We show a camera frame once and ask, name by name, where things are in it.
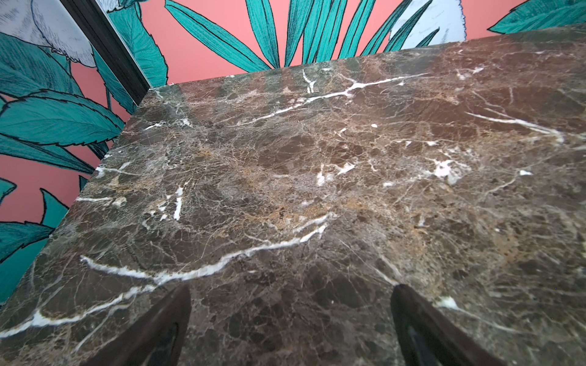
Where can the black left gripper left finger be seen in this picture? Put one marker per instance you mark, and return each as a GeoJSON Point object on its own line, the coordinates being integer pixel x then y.
{"type": "Point", "coordinates": [156, 338]}

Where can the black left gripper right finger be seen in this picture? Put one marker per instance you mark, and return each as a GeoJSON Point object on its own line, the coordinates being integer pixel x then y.
{"type": "Point", "coordinates": [426, 337]}

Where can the black left frame post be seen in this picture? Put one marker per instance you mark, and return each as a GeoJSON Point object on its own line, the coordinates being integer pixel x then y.
{"type": "Point", "coordinates": [102, 35]}

